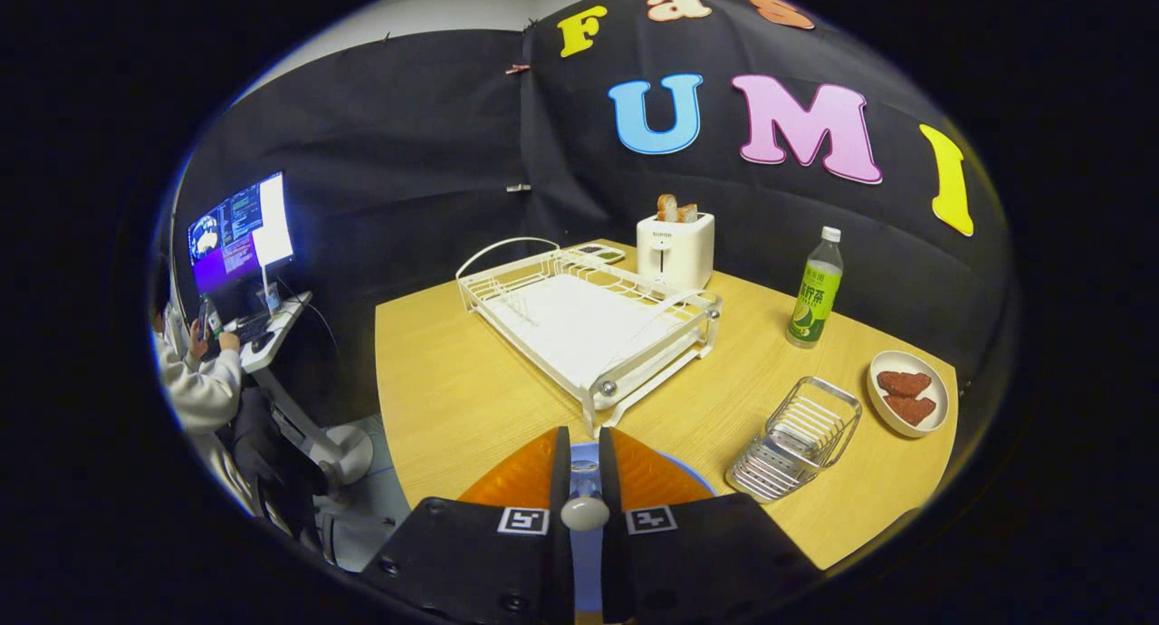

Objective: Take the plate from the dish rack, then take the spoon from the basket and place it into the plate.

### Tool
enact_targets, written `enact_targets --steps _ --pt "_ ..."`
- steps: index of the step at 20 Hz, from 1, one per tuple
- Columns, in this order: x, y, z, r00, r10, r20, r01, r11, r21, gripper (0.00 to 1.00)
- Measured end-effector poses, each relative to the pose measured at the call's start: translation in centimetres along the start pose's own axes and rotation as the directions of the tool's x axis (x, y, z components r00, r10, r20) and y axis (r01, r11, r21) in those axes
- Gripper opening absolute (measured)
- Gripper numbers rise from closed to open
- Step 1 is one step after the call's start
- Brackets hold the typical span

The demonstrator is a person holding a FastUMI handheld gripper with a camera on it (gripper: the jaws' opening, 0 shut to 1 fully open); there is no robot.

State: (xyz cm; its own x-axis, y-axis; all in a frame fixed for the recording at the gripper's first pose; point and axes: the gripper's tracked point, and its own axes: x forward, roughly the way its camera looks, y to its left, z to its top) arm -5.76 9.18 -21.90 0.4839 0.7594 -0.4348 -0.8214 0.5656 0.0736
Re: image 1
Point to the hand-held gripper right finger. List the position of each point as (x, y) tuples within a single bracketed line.
[(611, 562)]

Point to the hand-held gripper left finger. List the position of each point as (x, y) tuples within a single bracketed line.
[(561, 562)]

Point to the blue plate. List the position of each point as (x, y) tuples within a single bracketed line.
[(587, 566)]

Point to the metal spoon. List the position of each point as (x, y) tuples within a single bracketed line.
[(585, 514)]

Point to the small white oval dish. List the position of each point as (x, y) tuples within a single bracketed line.
[(937, 385)]

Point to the office chair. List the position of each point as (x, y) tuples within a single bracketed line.
[(290, 516)]

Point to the divided white seasoning tray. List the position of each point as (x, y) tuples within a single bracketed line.
[(602, 254)]

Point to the white standing desk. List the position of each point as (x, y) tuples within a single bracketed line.
[(290, 408)]

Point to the white toaster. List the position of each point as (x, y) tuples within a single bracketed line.
[(679, 254)]

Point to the green label drink bottle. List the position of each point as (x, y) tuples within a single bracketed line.
[(815, 299)]

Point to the red meat piece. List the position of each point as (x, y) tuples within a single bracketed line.
[(904, 383), (911, 409)]

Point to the toast bread slice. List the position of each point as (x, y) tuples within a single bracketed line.
[(667, 208), (688, 214)]

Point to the black computer mouse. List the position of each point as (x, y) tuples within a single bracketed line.
[(263, 341)]

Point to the dark smartphone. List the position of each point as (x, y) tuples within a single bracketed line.
[(206, 317)]

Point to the black backdrop cloth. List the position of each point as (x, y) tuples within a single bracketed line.
[(407, 154)]

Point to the computer monitor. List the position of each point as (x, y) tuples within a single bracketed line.
[(231, 235)]

